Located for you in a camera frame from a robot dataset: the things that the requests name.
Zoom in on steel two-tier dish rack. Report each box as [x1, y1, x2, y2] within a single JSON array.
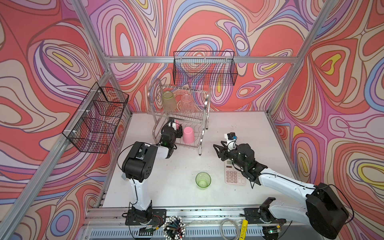
[[147, 79, 211, 155]]

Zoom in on grey coiled cable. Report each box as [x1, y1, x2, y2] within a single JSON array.
[[219, 218, 241, 240]]

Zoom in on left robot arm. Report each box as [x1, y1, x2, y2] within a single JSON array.
[[120, 118, 183, 219]]

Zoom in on black wire basket back wall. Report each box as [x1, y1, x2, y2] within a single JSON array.
[[173, 50, 238, 87]]

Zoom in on bundle of coloured cables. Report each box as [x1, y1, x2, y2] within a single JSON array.
[[162, 215, 187, 240]]

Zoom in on green translucent cup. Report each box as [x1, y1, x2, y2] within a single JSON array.
[[163, 91, 177, 112], [195, 172, 212, 189]]

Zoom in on black wire basket wall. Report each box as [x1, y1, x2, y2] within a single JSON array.
[[62, 83, 129, 154], [173, 50, 238, 87]]

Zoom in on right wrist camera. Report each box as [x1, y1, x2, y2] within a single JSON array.
[[225, 132, 237, 149]]

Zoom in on pink calculator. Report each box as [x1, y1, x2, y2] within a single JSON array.
[[225, 161, 247, 186]]

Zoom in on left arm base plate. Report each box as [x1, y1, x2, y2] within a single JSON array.
[[125, 208, 167, 227]]

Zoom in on clear pink cup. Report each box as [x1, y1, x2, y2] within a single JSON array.
[[181, 94, 195, 115]]

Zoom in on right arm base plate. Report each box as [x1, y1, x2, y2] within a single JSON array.
[[240, 208, 287, 226]]

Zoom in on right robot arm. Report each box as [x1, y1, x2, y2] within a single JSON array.
[[213, 142, 350, 240]]

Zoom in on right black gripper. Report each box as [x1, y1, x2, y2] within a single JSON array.
[[213, 140, 246, 171]]

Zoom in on black wire basket left wall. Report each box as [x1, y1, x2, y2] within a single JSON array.
[[62, 83, 129, 154]]

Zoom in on yellow marker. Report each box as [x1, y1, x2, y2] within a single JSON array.
[[239, 220, 248, 240]]

